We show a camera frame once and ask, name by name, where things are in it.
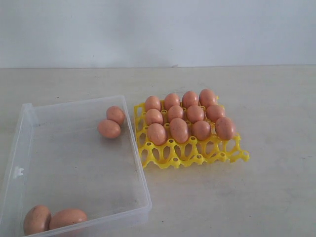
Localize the brown egg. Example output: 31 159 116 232
206 105 226 122
49 208 87 230
147 123 167 146
187 105 205 123
182 90 199 109
169 118 189 144
215 117 236 141
192 120 211 141
164 93 180 111
145 96 161 112
145 109 164 125
199 88 218 108
97 119 121 139
106 106 125 126
23 205 52 236

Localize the brown egg second row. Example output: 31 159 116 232
167 105 184 122

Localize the yellow plastic egg tray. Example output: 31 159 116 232
134 103 249 169

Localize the clear plastic box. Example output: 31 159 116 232
0 95 152 237

